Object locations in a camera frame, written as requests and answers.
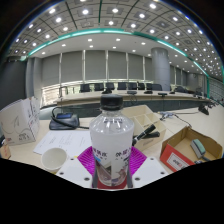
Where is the group of ceiling lights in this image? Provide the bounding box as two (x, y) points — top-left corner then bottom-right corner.
(9, 0), (224, 81)

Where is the open cardboard box red label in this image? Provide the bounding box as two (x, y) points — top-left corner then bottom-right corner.
(159, 125), (224, 173)

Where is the black desk microphone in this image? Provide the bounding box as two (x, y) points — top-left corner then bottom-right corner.
(197, 103), (211, 116)

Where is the beige divided organizer box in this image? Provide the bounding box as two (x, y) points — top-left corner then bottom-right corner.
(121, 104), (168, 152)

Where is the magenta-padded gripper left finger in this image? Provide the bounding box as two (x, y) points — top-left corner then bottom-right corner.
(55, 145), (97, 190)

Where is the white printed paper sheet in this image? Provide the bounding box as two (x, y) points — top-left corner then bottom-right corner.
(33, 129), (93, 159)

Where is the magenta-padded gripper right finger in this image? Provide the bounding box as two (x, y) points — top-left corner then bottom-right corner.
(128, 145), (169, 190)

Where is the clear plastic drink bottle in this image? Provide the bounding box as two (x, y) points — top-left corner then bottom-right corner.
(88, 94), (135, 190)

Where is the teal whiteboard eraser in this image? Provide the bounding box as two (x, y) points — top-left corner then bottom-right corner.
(189, 138), (208, 160)

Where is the white carton box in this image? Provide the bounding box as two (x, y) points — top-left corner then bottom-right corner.
(0, 96), (42, 147)

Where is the white and yellow mug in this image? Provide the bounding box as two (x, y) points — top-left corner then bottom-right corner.
(40, 147), (69, 174)

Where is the long curved conference desk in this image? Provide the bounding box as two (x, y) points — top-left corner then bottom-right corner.
(53, 89), (214, 118)

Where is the row of black office chairs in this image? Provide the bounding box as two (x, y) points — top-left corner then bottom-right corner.
(79, 81), (164, 94)

